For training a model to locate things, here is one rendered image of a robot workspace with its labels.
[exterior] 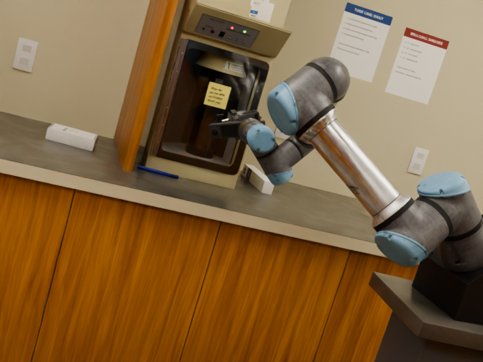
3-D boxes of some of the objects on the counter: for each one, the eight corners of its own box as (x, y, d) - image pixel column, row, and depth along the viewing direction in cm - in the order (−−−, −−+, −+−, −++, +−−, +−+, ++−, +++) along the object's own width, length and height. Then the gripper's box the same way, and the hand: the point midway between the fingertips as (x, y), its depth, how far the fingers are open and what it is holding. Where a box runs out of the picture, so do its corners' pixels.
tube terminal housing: (136, 151, 258) (193, -60, 243) (220, 172, 267) (279, -30, 253) (144, 168, 234) (207, -65, 220) (234, 189, 243) (301, -32, 229)
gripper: (268, 142, 215) (251, 129, 235) (263, 110, 212) (246, 100, 232) (241, 149, 214) (226, 135, 234) (236, 116, 211) (221, 105, 231)
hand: (228, 120), depth 231 cm, fingers closed, pressing on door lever
